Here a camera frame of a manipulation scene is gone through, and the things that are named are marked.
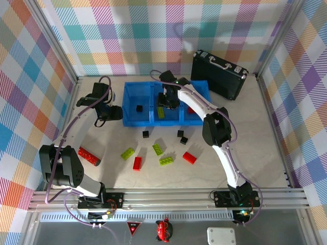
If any blue three-compartment bin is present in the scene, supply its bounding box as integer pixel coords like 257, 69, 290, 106
122, 80, 212, 128

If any black hard case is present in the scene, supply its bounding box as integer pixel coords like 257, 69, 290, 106
190, 49, 250, 101

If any long red lego brick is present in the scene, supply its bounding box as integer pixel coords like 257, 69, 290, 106
78, 146, 101, 167

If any black connector box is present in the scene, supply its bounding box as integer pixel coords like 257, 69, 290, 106
88, 210, 113, 221
232, 209, 252, 223

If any red and black button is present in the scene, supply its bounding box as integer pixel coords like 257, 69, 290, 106
155, 217, 174, 242

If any red triangle sign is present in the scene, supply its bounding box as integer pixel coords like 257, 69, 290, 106
126, 221, 141, 236

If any white metal plate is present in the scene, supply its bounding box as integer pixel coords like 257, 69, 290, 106
206, 227, 236, 245

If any aluminium side rail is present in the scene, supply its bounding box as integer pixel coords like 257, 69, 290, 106
44, 76, 84, 191
255, 75, 301, 189

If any silver case handle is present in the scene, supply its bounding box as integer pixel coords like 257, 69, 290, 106
208, 56, 232, 70

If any aluminium frame post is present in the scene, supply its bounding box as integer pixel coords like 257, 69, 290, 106
254, 0, 309, 79
25, 0, 84, 86

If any wide aluminium base rail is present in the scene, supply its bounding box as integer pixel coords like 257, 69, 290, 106
27, 188, 312, 213

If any white slotted cable duct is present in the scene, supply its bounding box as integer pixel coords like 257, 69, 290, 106
40, 213, 235, 222

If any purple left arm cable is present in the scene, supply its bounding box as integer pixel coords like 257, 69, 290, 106
44, 76, 118, 245

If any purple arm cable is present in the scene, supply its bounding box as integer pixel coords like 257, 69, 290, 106
44, 76, 118, 245
150, 70, 264, 227

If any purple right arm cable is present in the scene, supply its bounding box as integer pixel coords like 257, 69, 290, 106
150, 70, 264, 227

